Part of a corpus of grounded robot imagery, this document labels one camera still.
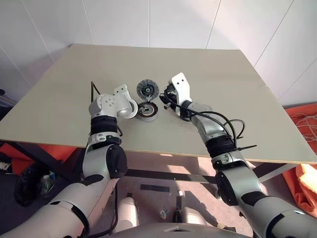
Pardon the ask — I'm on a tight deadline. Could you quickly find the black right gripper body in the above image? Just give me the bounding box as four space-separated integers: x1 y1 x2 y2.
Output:
159 83 179 105

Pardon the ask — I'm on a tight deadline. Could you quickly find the round grey motor lid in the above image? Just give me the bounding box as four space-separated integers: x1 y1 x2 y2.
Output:
135 78 159 100

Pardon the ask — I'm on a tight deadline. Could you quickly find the silver round motor housing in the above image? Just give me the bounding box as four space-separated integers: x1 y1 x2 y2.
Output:
136 102 159 122

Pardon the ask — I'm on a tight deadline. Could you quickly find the short black floor tape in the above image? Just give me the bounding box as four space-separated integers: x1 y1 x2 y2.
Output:
140 183 171 193

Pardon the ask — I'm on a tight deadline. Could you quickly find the long black floor tape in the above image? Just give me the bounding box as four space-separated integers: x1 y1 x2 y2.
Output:
176 190 184 223

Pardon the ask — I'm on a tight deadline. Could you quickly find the orange cloth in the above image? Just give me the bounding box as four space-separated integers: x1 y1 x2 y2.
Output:
282 105 317 206
0 142 76 172

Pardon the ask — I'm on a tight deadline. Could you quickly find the silver robot torso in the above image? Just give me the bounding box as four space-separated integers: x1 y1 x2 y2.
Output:
108 222 251 238

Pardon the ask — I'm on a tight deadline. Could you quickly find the green plastic bottle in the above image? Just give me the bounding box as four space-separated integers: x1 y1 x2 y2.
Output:
41 171 56 194

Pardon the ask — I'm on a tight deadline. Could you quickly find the black bin bag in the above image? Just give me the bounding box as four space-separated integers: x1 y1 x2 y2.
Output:
14 165 60 207

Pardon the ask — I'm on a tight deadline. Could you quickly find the black white patterned cloth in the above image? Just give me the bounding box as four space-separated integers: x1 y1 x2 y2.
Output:
0 153 12 176

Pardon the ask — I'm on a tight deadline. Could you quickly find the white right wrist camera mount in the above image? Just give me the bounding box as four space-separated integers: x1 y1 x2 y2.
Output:
171 72 193 104

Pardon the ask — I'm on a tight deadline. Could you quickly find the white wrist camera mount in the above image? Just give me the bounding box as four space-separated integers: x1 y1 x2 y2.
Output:
171 72 193 104
113 84 132 100

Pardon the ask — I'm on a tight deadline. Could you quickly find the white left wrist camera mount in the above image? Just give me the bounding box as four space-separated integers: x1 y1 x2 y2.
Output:
113 84 132 100

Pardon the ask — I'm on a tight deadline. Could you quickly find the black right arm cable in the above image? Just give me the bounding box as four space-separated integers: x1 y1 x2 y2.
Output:
162 92 258 151

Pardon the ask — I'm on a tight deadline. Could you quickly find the metal table frame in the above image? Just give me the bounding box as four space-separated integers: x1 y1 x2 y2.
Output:
0 140 298 185

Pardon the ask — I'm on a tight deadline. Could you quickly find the tangled white cord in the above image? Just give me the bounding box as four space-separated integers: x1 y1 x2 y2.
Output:
293 113 317 142

